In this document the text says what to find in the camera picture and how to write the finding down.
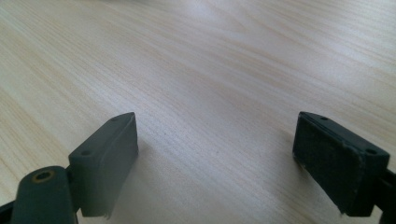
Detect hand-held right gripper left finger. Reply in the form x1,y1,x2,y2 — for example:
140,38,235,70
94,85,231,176
67,112,140,218

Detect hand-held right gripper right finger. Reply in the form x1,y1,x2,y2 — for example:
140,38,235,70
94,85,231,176
291,111,391,217

